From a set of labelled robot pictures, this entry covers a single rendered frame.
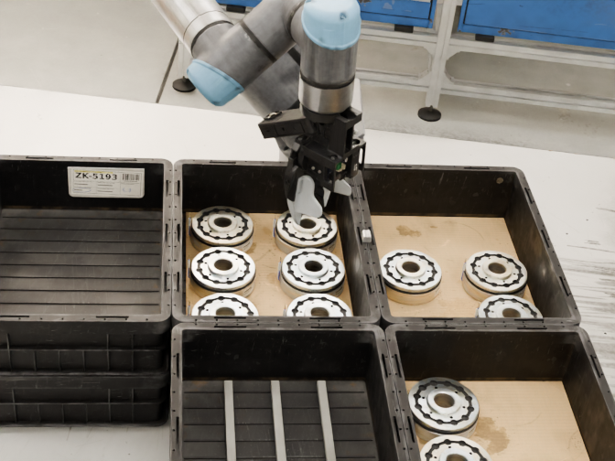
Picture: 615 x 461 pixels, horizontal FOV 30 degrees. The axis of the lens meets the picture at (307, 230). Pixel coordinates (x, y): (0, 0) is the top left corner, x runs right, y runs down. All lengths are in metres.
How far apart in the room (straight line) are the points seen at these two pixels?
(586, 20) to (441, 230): 1.85
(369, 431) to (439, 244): 0.45
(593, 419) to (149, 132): 1.16
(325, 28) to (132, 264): 0.58
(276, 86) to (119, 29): 2.21
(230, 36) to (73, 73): 2.40
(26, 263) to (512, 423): 0.80
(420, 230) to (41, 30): 2.49
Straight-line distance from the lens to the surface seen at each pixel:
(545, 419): 1.71
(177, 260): 1.72
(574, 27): 3.77
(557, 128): 3.97
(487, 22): 3.73
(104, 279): 1.84
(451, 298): 1.87
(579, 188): 2.42
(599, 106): 3.91
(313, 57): 1.52
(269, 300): 1.81
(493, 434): 1.67
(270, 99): 2.09
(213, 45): 1.61
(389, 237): 1.97
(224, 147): 2.37
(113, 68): 4.01
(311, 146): 1.61
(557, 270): 1.81
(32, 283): 1.84
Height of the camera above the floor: 2.03
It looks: 38 degrees down
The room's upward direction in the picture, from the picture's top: 6 degrees clockwise
